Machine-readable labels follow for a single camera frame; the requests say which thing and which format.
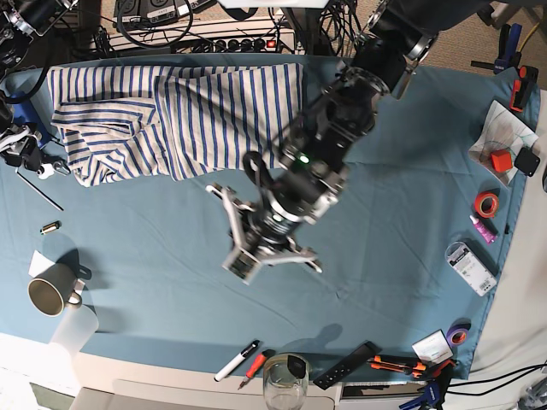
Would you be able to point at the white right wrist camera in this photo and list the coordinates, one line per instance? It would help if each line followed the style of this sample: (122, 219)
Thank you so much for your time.
(25, 132)

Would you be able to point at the orange black utility knife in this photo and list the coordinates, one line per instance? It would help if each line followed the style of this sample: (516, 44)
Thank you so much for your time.
(406, 365)

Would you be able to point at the black allen key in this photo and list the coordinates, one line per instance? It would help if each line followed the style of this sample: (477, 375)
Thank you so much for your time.
(28, 183)

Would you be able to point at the white card box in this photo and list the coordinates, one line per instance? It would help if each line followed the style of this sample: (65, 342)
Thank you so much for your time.
(433, 349)

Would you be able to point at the white metal small part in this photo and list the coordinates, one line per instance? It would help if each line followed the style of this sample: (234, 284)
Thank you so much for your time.
(50, 165)

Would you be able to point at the black remote control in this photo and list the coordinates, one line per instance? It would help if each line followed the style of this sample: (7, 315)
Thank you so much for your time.
(361, 355)

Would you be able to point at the black orange clamp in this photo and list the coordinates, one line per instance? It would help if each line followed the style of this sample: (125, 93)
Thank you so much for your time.
(522, 88)

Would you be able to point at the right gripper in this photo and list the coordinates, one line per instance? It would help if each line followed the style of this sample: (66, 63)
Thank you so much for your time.
(25, 153)

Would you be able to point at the white black marker pen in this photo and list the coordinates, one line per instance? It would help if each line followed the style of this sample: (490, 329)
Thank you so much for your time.
(236, 361)

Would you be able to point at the teal table cloth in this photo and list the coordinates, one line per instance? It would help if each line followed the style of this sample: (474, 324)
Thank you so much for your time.
(150, 250)

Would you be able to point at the clear plastic screw box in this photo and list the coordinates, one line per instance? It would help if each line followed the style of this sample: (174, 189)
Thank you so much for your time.
(468, 266)

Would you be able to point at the blue black spring clamp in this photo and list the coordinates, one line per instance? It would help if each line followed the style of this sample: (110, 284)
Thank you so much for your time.
(433, 393)

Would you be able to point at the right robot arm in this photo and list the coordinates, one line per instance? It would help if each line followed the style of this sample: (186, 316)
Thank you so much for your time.
(21, 22)

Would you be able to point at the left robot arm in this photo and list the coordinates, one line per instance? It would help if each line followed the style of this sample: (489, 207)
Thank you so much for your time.
(396, 39)

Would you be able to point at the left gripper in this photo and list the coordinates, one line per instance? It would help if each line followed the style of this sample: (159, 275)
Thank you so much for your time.
(275, 219)

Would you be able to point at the red cube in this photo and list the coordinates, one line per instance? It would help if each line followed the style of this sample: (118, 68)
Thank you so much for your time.
(501, 160)

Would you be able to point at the red handled screwdriver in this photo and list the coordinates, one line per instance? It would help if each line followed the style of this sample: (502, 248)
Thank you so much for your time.
(256, 366)

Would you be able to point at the translucent plastic cup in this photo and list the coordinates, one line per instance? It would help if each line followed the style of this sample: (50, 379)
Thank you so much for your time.
(77, 326)

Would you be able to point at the pink glue tube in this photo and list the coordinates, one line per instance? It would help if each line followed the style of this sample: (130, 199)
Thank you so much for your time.
(488, 235)

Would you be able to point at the small brass cylinder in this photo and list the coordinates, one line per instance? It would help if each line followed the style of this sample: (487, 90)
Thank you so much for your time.
(49, 228)

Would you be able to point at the grey ceramic mug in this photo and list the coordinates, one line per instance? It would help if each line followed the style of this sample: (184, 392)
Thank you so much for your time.
(53, 290)

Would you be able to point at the red tape roll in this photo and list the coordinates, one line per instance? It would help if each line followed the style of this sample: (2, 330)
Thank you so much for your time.
(486, 204)

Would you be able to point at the blue device with black knob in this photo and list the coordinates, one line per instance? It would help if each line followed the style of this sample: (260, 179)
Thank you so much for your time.
(25, 113)

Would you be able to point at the blue white striped T-shirt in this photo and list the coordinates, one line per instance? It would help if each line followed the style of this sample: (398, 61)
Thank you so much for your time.
(120, 123)

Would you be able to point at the white printed paper sheet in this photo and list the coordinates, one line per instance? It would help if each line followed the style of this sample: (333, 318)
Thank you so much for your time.
(501, 130)

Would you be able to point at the clear drinking glass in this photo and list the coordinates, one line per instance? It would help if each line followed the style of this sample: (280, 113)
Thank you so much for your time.
(285, 382)

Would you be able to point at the purple tape roll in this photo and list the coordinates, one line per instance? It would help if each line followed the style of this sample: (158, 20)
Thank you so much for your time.
(457, 334)

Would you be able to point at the white paper note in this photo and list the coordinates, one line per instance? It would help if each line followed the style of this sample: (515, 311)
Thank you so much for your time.
(39, 264)

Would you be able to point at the blue black bar clamp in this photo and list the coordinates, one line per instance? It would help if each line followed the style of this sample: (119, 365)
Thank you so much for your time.
(508, 55)

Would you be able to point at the black square mount plate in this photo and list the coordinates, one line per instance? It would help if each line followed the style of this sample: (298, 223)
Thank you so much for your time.
(527, 162)

